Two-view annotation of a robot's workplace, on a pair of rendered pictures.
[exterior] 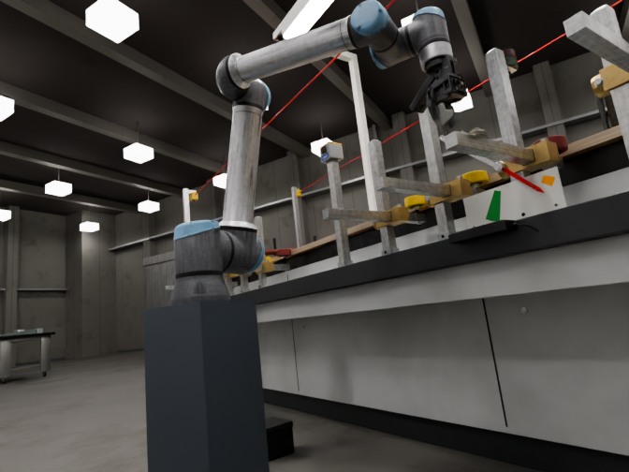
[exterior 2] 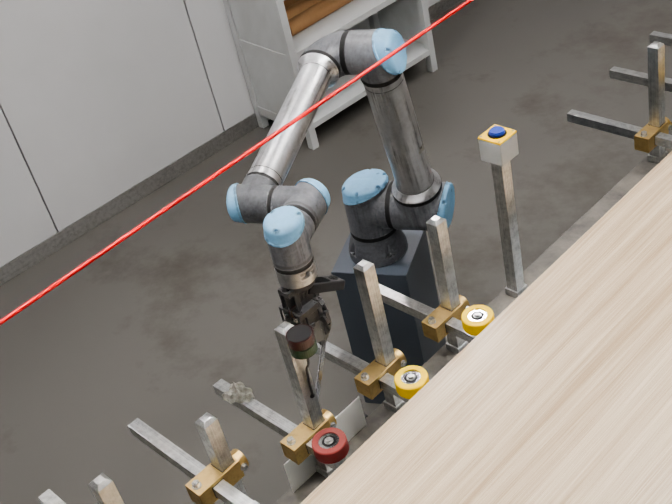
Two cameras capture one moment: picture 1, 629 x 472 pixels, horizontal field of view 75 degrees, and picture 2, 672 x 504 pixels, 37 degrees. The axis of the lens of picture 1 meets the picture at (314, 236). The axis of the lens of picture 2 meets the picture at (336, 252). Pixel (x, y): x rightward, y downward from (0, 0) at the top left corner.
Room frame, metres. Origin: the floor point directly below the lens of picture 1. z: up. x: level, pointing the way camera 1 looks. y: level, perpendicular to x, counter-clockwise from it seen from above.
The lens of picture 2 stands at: (1.07, -2.22, 2.57)
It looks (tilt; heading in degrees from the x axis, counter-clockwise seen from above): 36 degrees down; 87
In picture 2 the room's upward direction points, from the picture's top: 14 degrees counter-clockwise
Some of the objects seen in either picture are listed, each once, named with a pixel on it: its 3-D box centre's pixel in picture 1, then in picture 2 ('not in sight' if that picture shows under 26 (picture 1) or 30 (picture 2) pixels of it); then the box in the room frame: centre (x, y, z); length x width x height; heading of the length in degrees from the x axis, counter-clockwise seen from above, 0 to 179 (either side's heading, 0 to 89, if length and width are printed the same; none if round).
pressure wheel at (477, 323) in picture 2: (416, 211); (479, 330); (1.46, -0.38, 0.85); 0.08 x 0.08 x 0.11
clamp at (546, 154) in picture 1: (526, 161); (310, 435); (0.99, -0.55, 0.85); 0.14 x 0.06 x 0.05; 34
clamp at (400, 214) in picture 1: (389, 218); (446, 317); (1.40, -0.27, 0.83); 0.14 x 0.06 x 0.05; 34
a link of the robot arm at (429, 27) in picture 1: (430, 33); (288, 239); (1.07, -0.40, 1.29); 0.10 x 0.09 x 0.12; 59
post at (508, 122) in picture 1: (510, 132); (308, 402); (1.01, -0.54, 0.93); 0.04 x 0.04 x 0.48; 34
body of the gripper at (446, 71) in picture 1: (444, 83); (301, 300); (1.06, -0.41, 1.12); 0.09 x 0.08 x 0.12; 34
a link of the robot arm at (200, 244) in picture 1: (199, 247); (371, 202); (1.34, 0.39, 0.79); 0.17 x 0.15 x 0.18; 149
